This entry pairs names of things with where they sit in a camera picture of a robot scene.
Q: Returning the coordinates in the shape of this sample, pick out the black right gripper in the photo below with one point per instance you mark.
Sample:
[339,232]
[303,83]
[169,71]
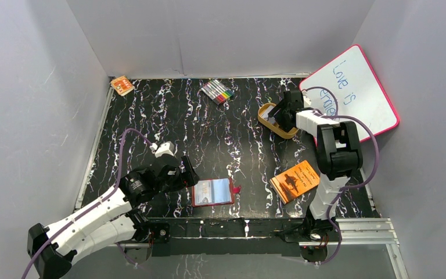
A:
[283,124]

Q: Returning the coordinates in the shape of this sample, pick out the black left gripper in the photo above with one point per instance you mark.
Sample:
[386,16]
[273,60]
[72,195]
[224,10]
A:
[179,175]

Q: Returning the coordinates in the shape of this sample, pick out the red leather card holder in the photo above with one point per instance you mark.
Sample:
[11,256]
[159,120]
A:
[214,192]

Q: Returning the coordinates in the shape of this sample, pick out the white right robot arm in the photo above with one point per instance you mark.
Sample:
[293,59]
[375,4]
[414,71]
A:
[338,151]

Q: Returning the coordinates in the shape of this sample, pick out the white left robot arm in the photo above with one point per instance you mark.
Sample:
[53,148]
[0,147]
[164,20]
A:
[111,218]

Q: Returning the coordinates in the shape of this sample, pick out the small orange card box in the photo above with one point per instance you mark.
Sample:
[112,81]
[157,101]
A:
[122,85]

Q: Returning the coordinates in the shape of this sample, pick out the yellow oval tray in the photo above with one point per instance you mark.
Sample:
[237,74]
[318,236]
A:
[270,123]

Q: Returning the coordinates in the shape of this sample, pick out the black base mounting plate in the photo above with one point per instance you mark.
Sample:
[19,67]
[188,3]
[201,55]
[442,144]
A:
[235,236]

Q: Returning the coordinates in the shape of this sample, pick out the pack of coloured markers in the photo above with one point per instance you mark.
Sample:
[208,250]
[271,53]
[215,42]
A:
[217,92]

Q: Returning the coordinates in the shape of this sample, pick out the pink framed whiteboard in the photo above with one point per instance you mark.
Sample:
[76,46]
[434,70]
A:
[348,86]

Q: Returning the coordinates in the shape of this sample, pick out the orange book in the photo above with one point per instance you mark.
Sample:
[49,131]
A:
[295,181]

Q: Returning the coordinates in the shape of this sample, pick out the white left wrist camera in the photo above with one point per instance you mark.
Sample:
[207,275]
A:
[166,148]

